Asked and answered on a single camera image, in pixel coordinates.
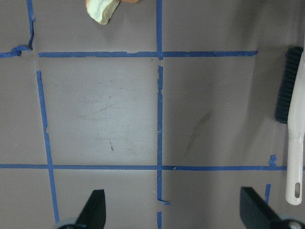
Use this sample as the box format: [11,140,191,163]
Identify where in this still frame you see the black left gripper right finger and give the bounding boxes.
[239,187,281,229]

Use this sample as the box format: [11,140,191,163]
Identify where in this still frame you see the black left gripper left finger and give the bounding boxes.
[75,189,106,229]

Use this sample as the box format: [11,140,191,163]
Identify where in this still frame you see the torn bread piece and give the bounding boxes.
[85,0,120,25]

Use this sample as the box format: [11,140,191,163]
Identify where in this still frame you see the cream hand brush black bristles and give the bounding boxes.
[274,46,305,206]

